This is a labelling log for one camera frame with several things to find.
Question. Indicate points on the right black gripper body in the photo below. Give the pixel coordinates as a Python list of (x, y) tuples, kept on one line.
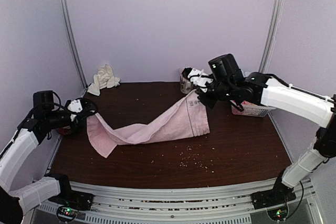
[(223, 92)]

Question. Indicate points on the right aluminium frame post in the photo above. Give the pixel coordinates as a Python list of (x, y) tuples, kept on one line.
[(271, 35)]

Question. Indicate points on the aluminium frame post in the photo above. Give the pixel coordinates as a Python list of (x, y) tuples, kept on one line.
[(72, 43), (271, 35)]

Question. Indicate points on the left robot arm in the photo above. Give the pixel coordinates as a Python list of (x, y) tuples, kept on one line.
[(45, 116)]

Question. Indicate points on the white plastic basket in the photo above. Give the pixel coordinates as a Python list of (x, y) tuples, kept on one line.
[(252, 110)]

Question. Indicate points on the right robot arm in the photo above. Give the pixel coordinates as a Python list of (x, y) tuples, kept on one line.
[(313, 107)]

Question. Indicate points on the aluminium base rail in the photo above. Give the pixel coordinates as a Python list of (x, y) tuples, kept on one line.
[(222, 204)]

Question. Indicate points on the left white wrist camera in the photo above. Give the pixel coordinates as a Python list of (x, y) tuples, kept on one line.
[(74, 106)]

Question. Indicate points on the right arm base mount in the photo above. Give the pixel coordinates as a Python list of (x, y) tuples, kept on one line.
[(275, 202)]

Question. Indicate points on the cream crumpled towel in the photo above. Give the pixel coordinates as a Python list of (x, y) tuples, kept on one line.
[(104, 79)]

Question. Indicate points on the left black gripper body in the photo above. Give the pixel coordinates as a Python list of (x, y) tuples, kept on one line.
[(53, 118)]

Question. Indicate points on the left aluminium frame post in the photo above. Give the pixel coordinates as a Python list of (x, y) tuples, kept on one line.
[(72, 43)]

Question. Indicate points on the floral ceramic mug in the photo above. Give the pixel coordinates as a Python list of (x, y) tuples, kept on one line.
[(185, 85)]

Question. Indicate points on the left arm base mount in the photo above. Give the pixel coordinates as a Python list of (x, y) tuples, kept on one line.
[(70, 206)]

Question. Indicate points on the pink towel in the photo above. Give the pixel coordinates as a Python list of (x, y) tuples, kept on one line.
[(186, 118)]

